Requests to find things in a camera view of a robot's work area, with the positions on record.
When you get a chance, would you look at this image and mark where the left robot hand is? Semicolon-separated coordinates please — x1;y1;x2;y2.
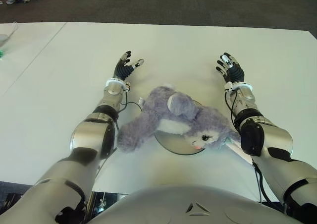
112;51;145;82

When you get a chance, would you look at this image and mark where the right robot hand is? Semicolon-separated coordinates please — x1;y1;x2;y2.
215;52;246;86

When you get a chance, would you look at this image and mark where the purple plush bunny doll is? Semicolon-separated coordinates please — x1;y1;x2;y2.
116;83;255;166

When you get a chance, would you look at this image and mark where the white plate with black rim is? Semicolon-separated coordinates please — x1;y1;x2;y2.
154;99;207;156

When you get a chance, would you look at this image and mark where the grey robot torso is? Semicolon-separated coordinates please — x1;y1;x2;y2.
86;184;305;224

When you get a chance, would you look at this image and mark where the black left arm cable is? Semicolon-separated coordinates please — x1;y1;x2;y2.
93;101;144;182

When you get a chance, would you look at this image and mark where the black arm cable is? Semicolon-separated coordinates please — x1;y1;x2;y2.
252;161;273;205
93;101;144;182

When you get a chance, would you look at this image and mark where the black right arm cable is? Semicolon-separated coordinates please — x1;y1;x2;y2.
252;161;273;205

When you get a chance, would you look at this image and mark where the thin white cable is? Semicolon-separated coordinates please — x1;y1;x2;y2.
0;22;20;49

